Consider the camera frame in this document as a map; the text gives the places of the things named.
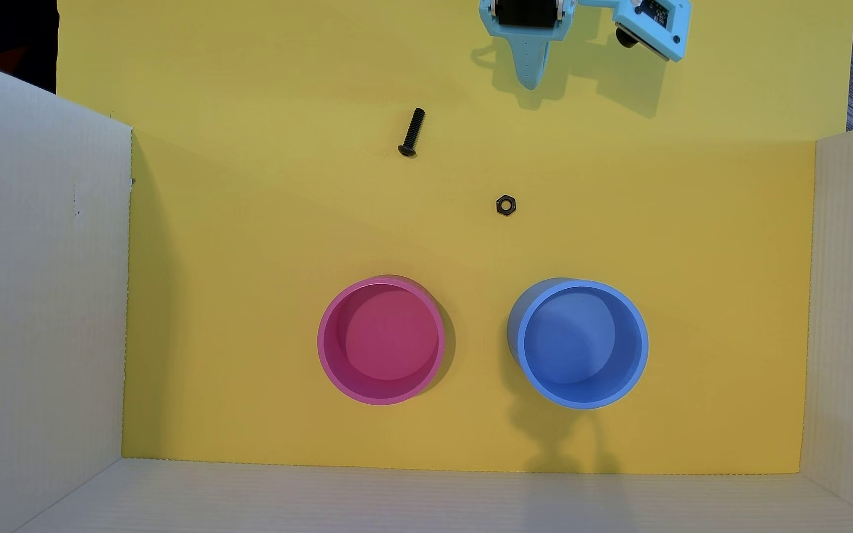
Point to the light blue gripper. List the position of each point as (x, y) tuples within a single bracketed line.
[(525, 29)]

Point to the black bolt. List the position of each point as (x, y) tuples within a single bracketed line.
[(412, 133)]

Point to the cardboard box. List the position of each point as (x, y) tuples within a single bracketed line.
[(27, 296)]

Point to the black hex nut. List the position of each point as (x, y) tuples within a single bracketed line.
[(501, 200)]

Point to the blue round cup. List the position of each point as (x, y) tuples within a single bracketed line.
[(578, 344)]

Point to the pink round cup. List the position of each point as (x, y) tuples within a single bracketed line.
[(382, 340)]

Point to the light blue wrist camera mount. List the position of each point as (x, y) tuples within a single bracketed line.
[(656, 29)]

